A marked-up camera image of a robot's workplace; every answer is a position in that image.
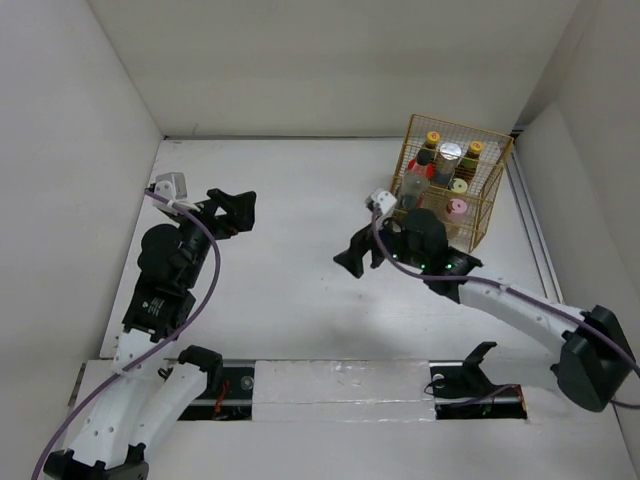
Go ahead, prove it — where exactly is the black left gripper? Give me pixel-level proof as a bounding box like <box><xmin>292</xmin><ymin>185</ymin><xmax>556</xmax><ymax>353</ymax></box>
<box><xmin>169</xmin><ymin>188</ymin><xmax>256</xmax><ymax>287</ymax></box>

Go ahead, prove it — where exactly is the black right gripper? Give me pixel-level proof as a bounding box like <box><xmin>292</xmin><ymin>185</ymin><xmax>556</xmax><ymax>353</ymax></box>
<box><xmin>332</xmin><ymin>210</ymin><xmax>426</xmax><ymax>278</ymax></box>

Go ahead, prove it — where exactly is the tall dark soy sauce bottle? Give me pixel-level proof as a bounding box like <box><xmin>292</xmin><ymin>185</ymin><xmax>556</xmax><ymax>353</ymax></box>
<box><xmin>399</xmin><ymin>151</ymin><xmax>434</xmax><ymax>210</ymax></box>

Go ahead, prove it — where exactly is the pink lid spice shaker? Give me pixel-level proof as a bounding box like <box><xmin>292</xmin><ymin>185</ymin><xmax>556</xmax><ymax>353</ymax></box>
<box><xmin>445</xmin><ymin>198</ymin><xmax>468</xmax><ymax>225</ymax></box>

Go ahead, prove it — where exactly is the yellow cap sauce bottle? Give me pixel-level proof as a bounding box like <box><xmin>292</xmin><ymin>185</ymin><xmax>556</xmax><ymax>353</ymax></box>
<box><xmin>456</xmin><ymin>140</ymin><xmax>484</xmax><ymax>184</ymax></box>
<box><xmin>420</xmin><ymin>130</ymin><xmax>441</xmax><ymax>158</ymax></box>

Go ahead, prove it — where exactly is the yellow-green lid spice shaker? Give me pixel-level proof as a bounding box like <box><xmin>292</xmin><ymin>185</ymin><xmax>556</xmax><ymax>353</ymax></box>
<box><xmin>449</xmin><ymin>177</ymin><xmax>468</xmax><ymax>195</ymax></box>

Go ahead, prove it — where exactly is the silver lid white granule jar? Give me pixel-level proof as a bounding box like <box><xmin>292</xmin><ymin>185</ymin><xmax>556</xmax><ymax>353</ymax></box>
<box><xmin>432</xmin><ymin>142</ymin><xmax>462</xmax><ymax>188</ymax></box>

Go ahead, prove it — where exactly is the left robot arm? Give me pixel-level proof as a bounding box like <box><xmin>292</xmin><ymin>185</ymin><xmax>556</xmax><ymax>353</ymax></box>
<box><xmin>32</xmin><ymin>183</ymin><xmax>257</xmax><ymax>479</ymax></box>

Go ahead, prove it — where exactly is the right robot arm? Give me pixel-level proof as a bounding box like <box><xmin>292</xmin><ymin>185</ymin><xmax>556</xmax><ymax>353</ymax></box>
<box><xmin>333</xmin><ymin>209</ymin><xmax>639</xmax><ymax>412</ymax></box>

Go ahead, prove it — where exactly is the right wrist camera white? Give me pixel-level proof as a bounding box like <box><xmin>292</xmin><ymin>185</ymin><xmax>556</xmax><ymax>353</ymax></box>
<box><xmin>365</xmin><ymin>188</ymin><xmax>397</xmax><ymax>217</ymax></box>

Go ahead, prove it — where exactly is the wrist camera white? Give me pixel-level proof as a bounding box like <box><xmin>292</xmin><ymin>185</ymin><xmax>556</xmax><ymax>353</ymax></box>
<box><xmin>150</xmin><ymin>172</ymin><xmax>188</xmax><ymax>212</ymax></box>
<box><xmin>365</xmin><ymin>188</ymin><xmax>397</xmax><ymax>217</ymax></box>

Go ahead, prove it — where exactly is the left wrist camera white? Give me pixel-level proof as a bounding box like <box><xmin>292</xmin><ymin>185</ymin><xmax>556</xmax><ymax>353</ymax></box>
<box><xmin>150</xmin><ymin>172</ymin><xmax>188</xmax><ymax>212</ymax></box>

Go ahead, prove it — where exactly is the gold wire rack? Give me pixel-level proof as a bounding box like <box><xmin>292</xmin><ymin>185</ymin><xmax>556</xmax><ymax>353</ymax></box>
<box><xmin>390</xmin><ymin>114</ymin><xmax>513</xmax><ymax>252</ymax></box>

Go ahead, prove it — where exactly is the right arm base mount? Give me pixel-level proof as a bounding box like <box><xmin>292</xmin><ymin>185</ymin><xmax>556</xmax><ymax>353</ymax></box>
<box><xmin>423</xmin><ymin>365</ymin><xmax>528</xmax><ymax>420</ymax></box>

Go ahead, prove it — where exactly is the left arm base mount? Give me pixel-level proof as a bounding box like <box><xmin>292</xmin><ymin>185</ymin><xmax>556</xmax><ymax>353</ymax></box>
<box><xmin>179</xmin><ymin>363</ymin><xmax>255</xmax><ymax>422</ymax></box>

